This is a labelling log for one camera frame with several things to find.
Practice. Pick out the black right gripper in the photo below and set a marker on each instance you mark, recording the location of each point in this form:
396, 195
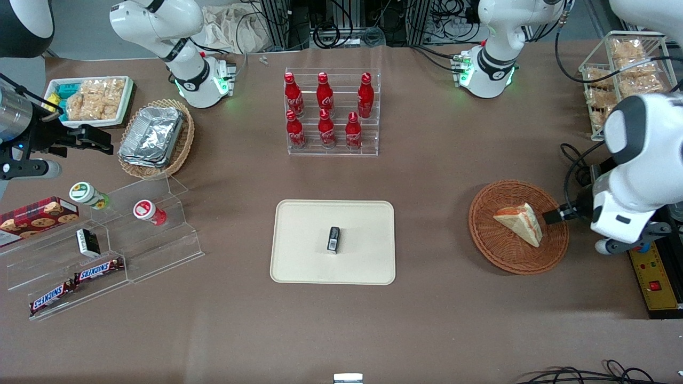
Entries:
47, 136

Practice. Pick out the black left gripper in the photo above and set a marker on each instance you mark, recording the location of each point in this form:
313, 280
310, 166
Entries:
555, 216

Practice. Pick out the triangular sandwich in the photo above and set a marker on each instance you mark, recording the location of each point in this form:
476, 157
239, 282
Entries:
520, 221

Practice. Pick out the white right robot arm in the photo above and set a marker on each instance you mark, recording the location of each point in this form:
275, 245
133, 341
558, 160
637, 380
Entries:
160, 26

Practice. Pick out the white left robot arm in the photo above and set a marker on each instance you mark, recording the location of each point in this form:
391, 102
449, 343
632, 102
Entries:
496, 64

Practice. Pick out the white rectangular snack tray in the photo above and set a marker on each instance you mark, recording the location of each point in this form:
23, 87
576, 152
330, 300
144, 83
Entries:
127, 101

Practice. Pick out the brown round wicker basket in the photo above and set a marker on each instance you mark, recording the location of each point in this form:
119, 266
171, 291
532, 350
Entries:
501, 250

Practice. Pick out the light oval wicker basket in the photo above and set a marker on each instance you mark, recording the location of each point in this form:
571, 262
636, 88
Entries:
184, 138

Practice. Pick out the beige plastic tray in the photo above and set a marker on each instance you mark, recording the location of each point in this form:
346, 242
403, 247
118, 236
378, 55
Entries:
304, 240

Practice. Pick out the clear rice cracker pack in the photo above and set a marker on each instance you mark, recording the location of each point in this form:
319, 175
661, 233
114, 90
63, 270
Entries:
101, 88
76, 106
105, 109

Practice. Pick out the green lid cup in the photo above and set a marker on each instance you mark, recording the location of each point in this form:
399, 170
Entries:
85, 193

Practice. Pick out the stacked aluminium foil trays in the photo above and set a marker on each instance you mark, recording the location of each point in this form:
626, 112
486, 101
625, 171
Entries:
152, 136

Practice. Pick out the blue snack packet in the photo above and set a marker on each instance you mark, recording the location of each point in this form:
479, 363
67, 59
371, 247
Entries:
66, 89

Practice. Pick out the red lid cup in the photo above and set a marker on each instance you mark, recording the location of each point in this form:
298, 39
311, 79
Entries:
147, 210

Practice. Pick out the red cookie box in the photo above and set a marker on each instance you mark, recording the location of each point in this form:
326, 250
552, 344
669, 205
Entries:
37, 218

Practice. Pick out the black and white small carton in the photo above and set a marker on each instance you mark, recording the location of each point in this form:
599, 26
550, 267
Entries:
87, 242

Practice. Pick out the clear fried snack pack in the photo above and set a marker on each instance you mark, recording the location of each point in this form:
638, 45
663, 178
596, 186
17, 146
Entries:
627, 49
597, 78
598, 98
637, 66
643, 85
597, 120

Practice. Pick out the yellow control box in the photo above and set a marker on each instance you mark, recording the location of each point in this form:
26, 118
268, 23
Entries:
653, 282

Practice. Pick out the black countertop appliance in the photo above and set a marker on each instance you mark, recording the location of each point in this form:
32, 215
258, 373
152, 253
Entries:
673, 234

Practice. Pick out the clear acrylic step shelf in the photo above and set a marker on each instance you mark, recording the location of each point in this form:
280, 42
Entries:
160, 250

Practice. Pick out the snickers chocolate bar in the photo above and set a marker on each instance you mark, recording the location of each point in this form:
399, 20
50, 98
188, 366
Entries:
52, 297
98, 270

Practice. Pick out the beige cloth bag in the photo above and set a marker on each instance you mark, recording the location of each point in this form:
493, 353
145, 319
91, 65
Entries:
235, 29

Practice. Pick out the red cola bottle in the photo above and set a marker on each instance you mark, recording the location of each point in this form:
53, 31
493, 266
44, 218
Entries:
324, 93
295, 130
365, 95
326, 129
293, 95
353, 132

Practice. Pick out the small black box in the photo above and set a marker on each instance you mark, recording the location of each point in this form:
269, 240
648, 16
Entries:
333, 240

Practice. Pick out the clear acrylic bottle rack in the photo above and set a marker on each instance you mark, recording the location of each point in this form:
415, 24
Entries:
341, 149

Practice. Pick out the white black small device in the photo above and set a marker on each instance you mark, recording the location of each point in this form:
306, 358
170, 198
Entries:
348, 379

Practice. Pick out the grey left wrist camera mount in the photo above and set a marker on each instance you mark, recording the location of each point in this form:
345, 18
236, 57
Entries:
629, 242

